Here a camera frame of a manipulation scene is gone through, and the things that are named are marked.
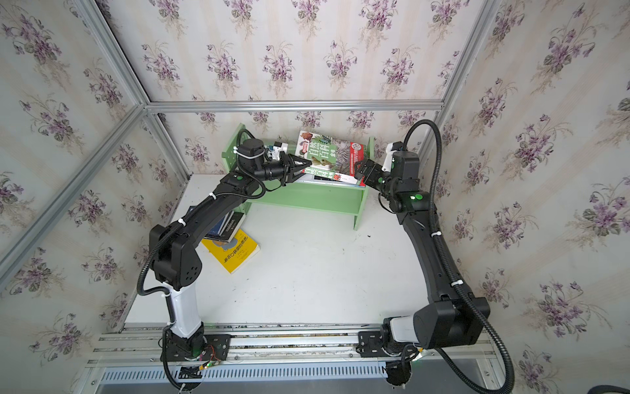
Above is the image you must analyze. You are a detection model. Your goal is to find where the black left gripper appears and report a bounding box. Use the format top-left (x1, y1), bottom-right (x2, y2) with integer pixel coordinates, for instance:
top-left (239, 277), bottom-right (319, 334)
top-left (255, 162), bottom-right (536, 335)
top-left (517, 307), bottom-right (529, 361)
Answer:
top-left (252, 151), bottom-right (311, 186)

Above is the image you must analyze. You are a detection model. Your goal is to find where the green red nature book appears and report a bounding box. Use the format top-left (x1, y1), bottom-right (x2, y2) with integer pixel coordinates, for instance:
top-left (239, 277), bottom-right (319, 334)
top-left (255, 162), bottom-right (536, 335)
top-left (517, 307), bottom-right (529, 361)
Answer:
top-left (295, 131), bottom-right (368, 177)

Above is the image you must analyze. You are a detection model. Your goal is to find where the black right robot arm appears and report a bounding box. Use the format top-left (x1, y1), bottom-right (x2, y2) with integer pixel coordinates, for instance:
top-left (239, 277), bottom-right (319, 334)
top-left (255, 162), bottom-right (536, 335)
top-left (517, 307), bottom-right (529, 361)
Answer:
top-left (354, 150), bottom-right (490, 356)

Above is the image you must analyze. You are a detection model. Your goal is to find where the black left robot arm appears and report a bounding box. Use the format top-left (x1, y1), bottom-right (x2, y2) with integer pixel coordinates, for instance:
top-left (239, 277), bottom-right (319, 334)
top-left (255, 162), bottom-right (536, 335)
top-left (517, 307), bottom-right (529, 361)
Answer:
top-left (136, 138), bottom-right (312, 363)

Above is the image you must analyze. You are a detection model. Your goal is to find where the green wooden bookshelf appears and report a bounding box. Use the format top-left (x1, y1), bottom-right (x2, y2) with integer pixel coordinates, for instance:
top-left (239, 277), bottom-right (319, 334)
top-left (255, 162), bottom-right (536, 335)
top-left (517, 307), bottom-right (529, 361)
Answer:
top-left (221, 123), bottom-right (375, 231)

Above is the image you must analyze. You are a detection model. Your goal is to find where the black book under blue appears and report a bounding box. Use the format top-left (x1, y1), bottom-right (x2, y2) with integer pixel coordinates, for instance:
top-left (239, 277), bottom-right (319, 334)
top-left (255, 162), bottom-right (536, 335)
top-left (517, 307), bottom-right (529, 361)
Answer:
top-left (213, 212), bottom-right (246, 243)

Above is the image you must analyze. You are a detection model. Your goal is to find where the dark blue book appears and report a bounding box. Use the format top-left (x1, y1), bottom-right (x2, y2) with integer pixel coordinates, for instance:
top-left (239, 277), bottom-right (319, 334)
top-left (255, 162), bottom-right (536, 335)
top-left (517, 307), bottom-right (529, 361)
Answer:
top-left (204, 211), bottom-right (234, 238)

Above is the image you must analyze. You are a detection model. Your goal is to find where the yellow book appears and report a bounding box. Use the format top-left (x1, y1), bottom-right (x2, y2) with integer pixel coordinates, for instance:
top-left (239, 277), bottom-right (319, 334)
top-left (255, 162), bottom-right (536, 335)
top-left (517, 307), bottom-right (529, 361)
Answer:
top-left (202, 229), bottom-right (260, 274)

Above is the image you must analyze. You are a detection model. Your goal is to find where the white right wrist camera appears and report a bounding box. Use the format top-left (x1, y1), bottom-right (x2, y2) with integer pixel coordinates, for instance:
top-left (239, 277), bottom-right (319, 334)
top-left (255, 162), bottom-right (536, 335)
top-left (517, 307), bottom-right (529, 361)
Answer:
top-left (382, 141), bottom-right (404, 172)

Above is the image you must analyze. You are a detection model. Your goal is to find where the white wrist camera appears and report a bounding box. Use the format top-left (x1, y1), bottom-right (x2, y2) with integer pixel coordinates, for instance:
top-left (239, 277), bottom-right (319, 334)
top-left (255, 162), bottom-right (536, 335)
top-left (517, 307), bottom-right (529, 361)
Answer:
top-left (265, 141), bottom-right (289, 161)
top-left (382, 141), bottom-right (404, 172)

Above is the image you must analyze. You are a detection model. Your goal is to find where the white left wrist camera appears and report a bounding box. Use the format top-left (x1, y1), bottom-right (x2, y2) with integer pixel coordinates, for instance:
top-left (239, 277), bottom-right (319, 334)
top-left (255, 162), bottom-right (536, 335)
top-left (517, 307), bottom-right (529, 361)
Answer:
top-left (265, 141), bottom-right (289, 161)

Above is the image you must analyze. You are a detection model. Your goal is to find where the aluminium frame top bar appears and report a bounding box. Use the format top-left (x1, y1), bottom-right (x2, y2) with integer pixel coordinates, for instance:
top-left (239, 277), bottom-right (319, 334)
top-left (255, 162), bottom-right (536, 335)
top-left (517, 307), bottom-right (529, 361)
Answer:
top-left (144, 99), bottom-right (444, 113)

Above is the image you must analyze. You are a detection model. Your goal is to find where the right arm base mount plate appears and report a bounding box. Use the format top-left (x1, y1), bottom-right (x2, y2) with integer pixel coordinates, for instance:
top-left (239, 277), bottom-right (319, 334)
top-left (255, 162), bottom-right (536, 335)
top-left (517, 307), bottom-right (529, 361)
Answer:
top-left (355, 330), bottom-right (390, 358)

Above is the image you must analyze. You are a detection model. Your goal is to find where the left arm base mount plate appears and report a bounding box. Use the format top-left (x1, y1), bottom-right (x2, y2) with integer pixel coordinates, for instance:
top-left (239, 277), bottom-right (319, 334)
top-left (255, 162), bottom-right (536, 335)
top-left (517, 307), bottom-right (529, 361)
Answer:
top-left (197, 334), bottom-right (232, 363)

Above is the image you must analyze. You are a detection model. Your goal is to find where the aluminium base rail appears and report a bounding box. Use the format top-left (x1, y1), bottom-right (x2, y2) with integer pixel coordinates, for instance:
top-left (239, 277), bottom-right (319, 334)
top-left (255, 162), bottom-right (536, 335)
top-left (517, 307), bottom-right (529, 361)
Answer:
top-left (85, 322), bottom-right (498, 368)

